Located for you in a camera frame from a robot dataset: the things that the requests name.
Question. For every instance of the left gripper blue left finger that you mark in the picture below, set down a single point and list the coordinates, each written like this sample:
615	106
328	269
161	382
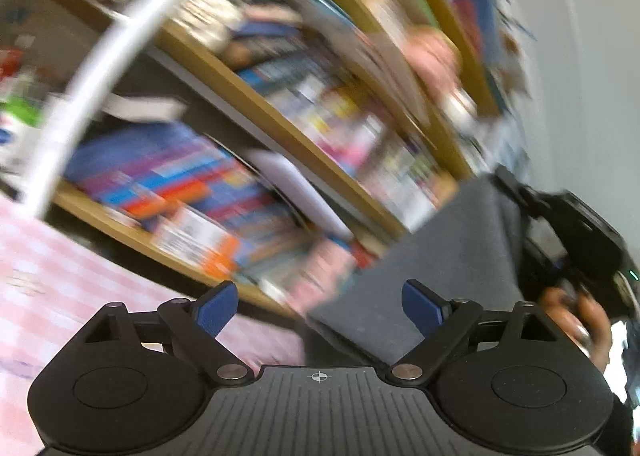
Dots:
193	327

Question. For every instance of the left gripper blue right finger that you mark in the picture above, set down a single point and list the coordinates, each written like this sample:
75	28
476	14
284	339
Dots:
444	326

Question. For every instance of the grey sweatpants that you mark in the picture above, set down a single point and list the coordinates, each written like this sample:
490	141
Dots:
470	249

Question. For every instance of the right hand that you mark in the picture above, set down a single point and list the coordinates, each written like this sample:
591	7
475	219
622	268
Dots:
583	320

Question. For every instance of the pink checkered table mat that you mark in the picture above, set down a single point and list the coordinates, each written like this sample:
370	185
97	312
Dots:
50	286

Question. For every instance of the wooden bookshelf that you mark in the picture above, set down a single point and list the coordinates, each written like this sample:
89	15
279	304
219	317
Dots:
211	135

